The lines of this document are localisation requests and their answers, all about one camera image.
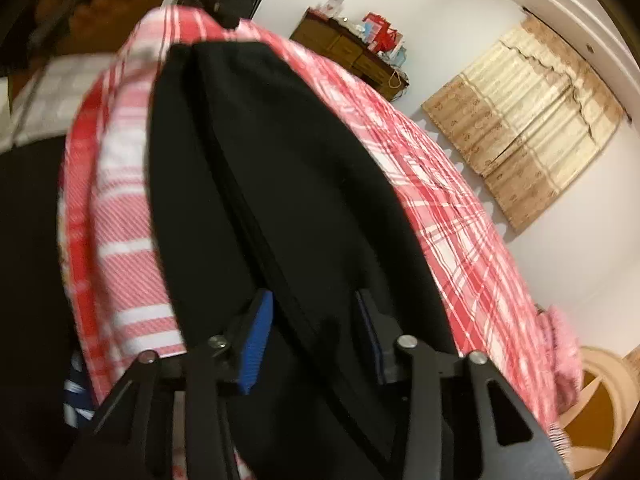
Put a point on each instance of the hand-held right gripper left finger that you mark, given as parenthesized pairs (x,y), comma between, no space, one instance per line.
(256,342)

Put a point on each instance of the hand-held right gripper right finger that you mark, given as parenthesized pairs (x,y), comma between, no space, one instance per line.
(374,345)

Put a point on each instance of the black pants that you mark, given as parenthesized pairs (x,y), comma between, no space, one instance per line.
(275,160)

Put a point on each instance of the brown wooden door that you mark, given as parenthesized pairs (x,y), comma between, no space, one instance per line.
(100,15)

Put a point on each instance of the white greeting card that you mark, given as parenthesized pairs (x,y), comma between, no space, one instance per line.
(335,4)

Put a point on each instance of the red plaid bed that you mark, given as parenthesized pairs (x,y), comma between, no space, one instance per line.
(450,230)

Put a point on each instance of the brown wooden desk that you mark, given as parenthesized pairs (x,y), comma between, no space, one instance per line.
(345,50)

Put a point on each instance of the red gift bags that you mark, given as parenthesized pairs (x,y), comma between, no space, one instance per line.
(382,32)

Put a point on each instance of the person's striped shirt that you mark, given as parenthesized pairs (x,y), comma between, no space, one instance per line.
(77,390)

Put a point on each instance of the pink pillow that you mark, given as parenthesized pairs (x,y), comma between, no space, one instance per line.
(562,355)

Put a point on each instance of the teal gift bag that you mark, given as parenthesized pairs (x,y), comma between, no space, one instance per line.
(397,55)

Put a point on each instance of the cream wooden headboard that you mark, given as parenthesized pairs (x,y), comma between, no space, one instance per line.
(600,410)

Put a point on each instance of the person's dark clothing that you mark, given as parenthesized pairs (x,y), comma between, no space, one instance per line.
(27,285)

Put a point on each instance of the beige patterned curtain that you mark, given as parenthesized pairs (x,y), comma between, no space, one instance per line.
(530,120)

